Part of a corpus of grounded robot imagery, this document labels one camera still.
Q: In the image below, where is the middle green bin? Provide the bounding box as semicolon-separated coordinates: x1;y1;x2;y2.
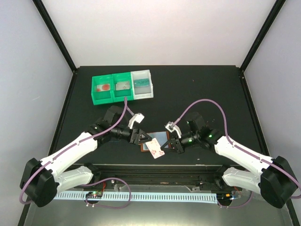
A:
112;72;134;102

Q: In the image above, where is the white translucent bin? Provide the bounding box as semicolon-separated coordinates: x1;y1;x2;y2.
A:
131;70;154;100

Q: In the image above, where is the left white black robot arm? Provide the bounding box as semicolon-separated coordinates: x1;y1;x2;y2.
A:
19;106;152;207

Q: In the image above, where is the black frame post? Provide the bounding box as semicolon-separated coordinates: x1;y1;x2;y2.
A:
240;0;286;72
33;0;77;73

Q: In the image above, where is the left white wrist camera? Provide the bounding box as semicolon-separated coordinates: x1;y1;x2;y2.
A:
128;113;144;129

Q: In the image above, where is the small circuit board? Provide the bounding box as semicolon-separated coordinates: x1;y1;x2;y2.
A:
86;191;103;199

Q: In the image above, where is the green bin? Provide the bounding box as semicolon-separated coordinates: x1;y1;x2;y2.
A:
112;72;134;102
91;74;113;105

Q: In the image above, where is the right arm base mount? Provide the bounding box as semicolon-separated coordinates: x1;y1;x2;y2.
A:
196;173;243;192

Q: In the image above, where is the left green bin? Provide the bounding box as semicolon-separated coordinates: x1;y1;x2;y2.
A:
91;74;113;105

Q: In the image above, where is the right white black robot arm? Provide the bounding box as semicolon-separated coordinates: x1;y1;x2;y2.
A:
161;112;298;209

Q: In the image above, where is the white slotted cable duct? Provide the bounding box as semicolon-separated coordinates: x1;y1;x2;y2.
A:
54;191;217;204

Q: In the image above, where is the left black frame post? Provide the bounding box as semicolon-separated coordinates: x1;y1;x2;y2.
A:
33;0;77;73

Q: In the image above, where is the red spotted card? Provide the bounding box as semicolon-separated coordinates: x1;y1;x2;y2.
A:
96;83;111;92

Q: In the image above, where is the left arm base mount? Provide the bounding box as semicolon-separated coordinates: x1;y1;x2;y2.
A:
79;172;115;189

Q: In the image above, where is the right black frame post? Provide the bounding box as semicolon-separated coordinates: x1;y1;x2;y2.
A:
240;0;286;72

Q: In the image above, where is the light blue card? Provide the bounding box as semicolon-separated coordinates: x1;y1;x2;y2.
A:
148;131;169;146

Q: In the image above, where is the teal VIP card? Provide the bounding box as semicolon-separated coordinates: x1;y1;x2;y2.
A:
134;78;150;87

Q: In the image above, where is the brown leather card holder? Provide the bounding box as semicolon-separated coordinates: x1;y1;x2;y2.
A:
141;131;169;152

